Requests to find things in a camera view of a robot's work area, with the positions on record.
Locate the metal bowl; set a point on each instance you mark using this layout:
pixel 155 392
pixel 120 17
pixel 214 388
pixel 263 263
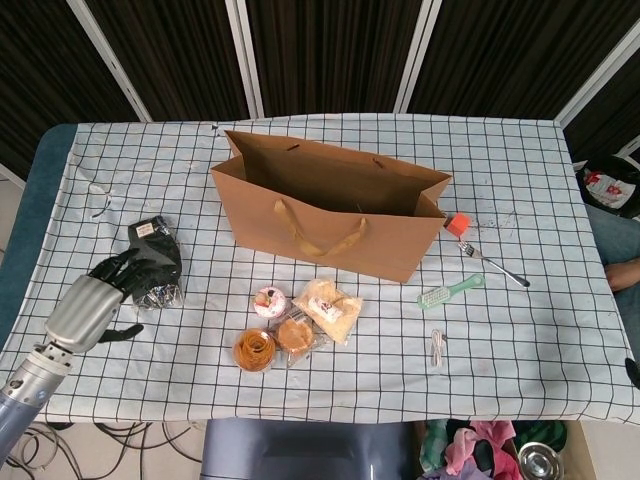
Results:
pixel 539 460

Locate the pink cloth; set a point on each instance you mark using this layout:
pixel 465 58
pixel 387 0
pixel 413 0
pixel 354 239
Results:
pixel 495 435

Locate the cardboard box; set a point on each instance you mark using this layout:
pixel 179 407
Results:
pixel 582 450

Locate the orange spiral pastry cup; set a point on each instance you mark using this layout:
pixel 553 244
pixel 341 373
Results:
pixel 256 350

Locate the pink cupcake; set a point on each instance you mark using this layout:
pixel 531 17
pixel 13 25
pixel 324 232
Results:
pixel 270 302

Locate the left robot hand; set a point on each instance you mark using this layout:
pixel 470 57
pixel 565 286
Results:
pixel 82 312

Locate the blue table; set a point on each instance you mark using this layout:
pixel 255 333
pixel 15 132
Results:
pixel 30 200

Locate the dark folding partition screen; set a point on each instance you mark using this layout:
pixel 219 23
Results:
pixel 325 50

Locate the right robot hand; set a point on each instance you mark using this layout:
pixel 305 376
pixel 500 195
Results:
pixel 634 370

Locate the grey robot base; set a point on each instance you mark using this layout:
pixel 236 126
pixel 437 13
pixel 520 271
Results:
pixel 300 450

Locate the green brush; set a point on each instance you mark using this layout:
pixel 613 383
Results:
pixel 440 297

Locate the orange cube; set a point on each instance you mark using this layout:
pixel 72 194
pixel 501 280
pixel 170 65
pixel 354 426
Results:
pixel 459 225

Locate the red white plastic bag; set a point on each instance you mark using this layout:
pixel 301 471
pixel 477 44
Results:
pixel 607 190

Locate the person's hand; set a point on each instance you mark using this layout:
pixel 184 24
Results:
pixel 625 277

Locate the round bun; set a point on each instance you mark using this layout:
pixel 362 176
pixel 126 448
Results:
pixel 296 336

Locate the metal fork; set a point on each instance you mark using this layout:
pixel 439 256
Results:
pixel 500 268

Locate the green cloth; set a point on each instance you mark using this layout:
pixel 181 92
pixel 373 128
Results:
pixel 432 445

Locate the black packaged item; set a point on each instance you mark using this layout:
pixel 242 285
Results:
pixel 167 260

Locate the brown paper bag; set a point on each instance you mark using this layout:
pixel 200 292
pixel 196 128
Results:
pixel 350 240

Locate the person's jeans leg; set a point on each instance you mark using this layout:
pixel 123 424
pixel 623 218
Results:
pixel 610 235

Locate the beige snack packet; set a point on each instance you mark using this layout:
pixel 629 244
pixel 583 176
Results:
pixel 345 320

